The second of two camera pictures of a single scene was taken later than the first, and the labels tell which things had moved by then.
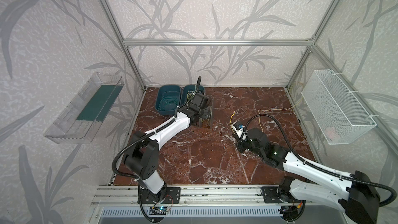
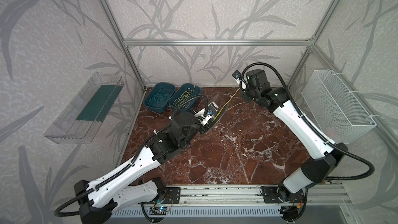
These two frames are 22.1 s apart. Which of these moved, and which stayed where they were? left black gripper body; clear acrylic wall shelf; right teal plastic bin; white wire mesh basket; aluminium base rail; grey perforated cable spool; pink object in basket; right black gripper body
Moved: right black gripper body; grey perforated cable spool; left black gripper body
Stayed: aluminium base rail; clear acrylic wall shelf; white wire mesh basket; pink object in basket; right teal plastic bin
